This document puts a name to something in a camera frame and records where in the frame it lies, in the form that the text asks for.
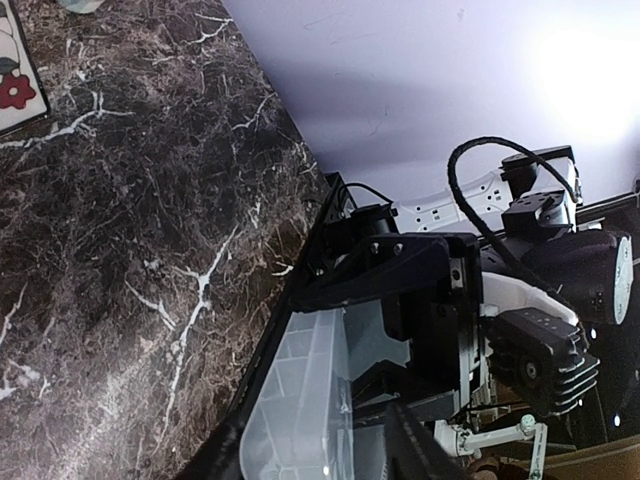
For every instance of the green ceramic bowl on plate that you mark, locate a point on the green ceramic bowl on plate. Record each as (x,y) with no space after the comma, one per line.
(81,6)

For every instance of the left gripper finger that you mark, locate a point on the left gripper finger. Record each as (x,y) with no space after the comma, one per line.
(411,450)

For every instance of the square floral ceramic plate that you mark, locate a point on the square floral ceramic plate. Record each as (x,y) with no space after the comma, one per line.
(23,98)

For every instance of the clear plastic pill organizer box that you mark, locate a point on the clear plastic pill organizer box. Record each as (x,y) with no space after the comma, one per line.
(301,426)

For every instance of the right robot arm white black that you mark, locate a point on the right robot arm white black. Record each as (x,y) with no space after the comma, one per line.
(509,299)

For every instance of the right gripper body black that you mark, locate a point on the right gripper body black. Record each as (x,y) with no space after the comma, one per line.
(429,287)

